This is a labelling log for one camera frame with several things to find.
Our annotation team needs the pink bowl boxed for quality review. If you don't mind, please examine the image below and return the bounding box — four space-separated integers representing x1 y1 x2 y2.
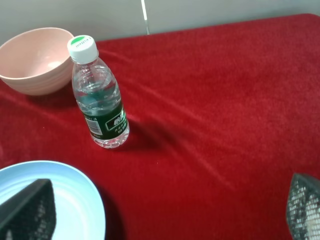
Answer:
0 27 73 96

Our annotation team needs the clear water bottle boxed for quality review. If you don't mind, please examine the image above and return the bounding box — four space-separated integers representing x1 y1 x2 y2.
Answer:
67 35 130 149

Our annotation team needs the light blue plate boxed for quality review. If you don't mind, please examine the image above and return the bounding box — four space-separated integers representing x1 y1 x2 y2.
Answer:
0 160 106 240

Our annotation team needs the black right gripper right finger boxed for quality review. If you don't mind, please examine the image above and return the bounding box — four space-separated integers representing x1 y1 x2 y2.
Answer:
286 173 320 240

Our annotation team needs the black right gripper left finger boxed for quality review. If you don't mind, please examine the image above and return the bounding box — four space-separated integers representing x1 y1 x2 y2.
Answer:
0 179 57 240

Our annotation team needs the red tablecloth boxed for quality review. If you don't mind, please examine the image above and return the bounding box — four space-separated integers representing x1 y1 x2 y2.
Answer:
0 14 320 240

